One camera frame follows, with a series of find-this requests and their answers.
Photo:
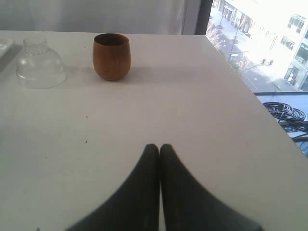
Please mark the white rectangular tray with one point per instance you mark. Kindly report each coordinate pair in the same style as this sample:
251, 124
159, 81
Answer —
5, 47

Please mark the brown wooden cup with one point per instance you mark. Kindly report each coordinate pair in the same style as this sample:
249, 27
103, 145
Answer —
111, 56

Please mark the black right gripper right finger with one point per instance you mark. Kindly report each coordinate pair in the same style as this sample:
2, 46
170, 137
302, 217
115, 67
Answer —
188, 206

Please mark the dark window frame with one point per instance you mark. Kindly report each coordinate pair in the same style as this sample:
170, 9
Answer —
203, 17

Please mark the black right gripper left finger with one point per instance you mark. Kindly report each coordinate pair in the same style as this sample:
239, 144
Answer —
136, 203

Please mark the clear plastic shaker lid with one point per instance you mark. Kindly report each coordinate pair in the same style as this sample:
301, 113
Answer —
38, 66

